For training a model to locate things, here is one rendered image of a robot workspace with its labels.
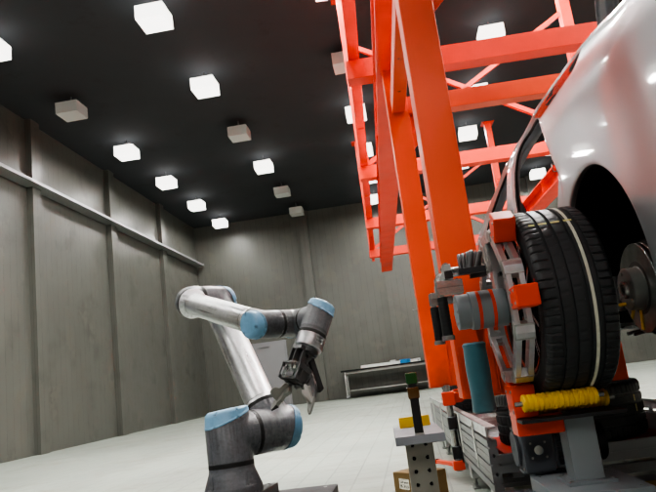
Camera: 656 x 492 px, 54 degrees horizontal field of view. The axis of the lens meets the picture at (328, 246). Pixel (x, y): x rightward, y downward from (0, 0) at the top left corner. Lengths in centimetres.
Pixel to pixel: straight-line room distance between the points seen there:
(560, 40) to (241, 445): 484
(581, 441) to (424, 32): 190
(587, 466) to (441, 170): 134
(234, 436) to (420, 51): 192
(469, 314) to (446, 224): 64
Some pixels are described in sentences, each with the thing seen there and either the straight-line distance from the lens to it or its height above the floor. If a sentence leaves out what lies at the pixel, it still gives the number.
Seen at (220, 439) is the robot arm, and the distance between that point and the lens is 217.
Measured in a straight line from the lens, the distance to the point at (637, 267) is 251.
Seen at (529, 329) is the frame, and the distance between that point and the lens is 217.
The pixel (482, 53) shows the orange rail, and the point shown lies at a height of 327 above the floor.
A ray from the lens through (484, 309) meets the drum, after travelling 235.
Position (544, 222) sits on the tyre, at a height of 110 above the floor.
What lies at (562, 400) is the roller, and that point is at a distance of 231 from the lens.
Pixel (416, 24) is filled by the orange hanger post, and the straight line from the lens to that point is 322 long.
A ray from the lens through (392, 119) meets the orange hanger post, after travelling 509.
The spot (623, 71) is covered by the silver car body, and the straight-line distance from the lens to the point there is 217.
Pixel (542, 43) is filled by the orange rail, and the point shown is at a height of 328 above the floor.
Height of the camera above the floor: 67
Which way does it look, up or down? 12 degrees up
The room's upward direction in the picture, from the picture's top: 7 degrees counter-clockwise
